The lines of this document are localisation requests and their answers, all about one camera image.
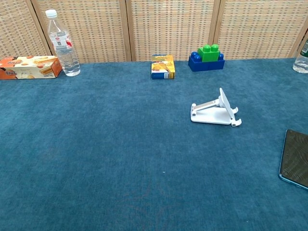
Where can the black smartphone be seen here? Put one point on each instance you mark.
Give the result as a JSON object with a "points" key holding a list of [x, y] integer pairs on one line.
{"points": [[296, 156]]}

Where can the white folding phone stand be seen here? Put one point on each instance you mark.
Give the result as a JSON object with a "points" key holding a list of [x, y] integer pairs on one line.
{"points": [[209, 118]]}

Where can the blue and green toy blocks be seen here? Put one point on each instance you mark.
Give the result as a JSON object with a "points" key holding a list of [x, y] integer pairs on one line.
{"points": [[207, 66]]}

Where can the green toy building brick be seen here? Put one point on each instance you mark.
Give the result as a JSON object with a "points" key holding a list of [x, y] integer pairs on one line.
{"points": [[208, 55]]}

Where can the clear water bottle red label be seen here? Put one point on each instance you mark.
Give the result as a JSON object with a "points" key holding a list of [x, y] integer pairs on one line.
{"points": [[65, 57]]}

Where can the clear water bottle green label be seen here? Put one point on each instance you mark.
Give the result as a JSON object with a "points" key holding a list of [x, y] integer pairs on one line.
{"points": [[302, 65]]}

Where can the blue table cloth mat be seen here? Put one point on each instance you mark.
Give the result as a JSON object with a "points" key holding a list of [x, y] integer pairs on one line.
{"points": [[120, 144]]}

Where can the yellow blue snack box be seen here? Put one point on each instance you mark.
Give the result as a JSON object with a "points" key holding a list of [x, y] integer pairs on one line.
{"points": [[162, 67]]}

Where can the woven bamboo folding screen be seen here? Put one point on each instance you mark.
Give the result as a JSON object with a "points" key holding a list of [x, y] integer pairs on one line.
{"points": [[168, 29]]}

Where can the orange biscuit box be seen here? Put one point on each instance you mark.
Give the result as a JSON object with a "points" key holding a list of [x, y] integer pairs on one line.
{"points": [[29, 68]]}

